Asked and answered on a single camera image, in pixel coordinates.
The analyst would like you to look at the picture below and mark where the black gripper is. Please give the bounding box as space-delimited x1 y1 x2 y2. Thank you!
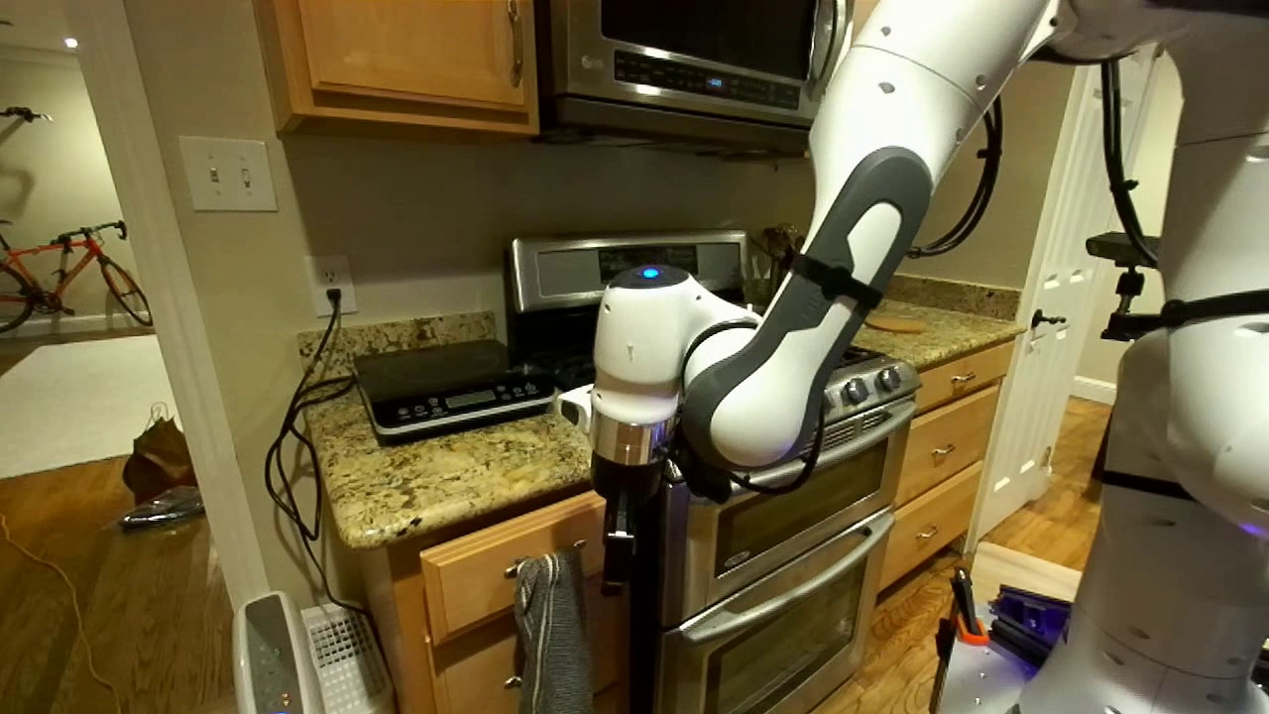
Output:
590 456 666 596

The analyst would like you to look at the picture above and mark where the wooden lower drawer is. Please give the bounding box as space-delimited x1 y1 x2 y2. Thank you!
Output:
430 618 629 714

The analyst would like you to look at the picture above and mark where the large wooden drawer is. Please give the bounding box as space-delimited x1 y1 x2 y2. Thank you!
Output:
876 456 986 592

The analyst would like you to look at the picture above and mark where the medium wooden drawer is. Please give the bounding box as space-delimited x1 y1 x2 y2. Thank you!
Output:
894 382 1005 506

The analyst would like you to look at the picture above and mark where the small wooden drawer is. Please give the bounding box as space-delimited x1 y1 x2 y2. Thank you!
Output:
908 335 1018 415

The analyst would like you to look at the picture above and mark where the grey knitted towel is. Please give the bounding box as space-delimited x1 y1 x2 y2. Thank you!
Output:
508 546 599 714

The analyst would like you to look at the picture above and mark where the stainless steel oven range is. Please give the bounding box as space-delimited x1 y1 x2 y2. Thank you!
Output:
508 230 924 714

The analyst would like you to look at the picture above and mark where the speckled granite countertop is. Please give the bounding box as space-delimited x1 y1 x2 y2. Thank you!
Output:
294 309 599 552
849 270 1028 374

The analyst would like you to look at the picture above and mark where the wooden base cabinet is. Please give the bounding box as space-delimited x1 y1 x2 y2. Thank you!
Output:
328 487 639 714

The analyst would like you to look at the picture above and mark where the white space heater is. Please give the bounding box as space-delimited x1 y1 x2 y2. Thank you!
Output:
234 587 393 714

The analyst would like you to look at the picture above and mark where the wooden plank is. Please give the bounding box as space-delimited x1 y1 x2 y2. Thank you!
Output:
968 538 1087 612

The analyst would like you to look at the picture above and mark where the brown bag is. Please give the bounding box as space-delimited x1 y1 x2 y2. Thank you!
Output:
120 415 210 531

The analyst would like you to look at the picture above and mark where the stainless steel microwave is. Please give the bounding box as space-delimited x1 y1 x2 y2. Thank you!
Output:
537 0 857 159

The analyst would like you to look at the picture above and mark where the white panel door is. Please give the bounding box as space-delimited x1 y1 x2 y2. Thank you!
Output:
968 64 1149 546

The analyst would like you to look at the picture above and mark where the white floor rug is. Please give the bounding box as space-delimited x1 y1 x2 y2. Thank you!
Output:
0 331 184 485

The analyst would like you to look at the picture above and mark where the red bicycle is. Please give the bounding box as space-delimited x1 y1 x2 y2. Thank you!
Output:
0 212 160 335

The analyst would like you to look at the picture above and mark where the black appliance cable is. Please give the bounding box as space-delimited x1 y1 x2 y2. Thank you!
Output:
259 286 369 614

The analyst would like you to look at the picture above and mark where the white wall outlet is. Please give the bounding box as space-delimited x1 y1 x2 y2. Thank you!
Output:
308 255 361 319

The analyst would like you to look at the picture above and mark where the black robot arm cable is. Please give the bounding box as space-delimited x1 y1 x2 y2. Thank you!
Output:
908 95 1009 260

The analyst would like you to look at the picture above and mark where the wooden wall cabinet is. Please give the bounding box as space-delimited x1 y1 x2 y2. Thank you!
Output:
255 0 549 138

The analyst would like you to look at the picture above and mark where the white light switch plate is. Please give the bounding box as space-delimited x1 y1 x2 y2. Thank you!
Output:
175 132 283 218

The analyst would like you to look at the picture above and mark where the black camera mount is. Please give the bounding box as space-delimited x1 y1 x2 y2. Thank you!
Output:
1081 230 1169 347

